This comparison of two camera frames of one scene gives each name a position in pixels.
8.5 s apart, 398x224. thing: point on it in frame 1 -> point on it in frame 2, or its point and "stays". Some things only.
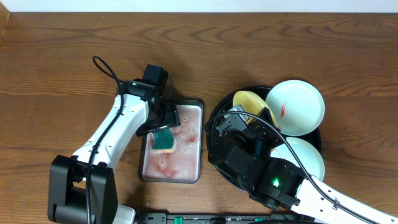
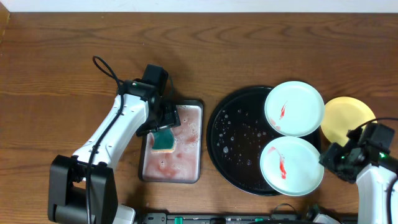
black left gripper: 168,118 stays
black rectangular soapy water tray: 185,163 stays
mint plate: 298,106 stays
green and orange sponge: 163,141 stays
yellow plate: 252,104 -> 342,114
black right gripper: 263,132 -> 329,159
